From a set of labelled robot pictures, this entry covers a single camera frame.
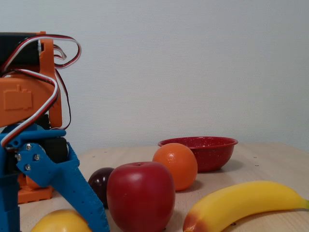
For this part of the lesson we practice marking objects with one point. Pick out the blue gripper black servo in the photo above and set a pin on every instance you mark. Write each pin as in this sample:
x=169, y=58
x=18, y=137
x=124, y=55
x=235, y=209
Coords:
x=34, y=158

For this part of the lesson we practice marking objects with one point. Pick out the yellow orange peach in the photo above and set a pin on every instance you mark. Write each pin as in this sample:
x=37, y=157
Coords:
x=58, y=223

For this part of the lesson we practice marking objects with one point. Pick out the red speckled enamel bowl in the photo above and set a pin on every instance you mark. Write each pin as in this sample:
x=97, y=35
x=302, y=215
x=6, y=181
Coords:
x=212, y=154

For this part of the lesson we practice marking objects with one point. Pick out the dark purple plum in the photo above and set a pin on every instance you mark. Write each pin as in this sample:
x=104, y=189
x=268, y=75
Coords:
x=99, y=181

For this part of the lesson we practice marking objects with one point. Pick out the red apple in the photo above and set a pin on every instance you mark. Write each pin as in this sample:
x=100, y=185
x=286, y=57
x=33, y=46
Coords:
x=140, y=195

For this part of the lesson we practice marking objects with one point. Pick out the orange fruit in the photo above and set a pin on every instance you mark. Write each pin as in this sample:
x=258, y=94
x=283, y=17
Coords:
x=176, y=164

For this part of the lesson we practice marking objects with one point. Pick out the yellow banana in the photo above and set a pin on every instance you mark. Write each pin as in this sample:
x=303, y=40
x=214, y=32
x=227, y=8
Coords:
x=241, y=203

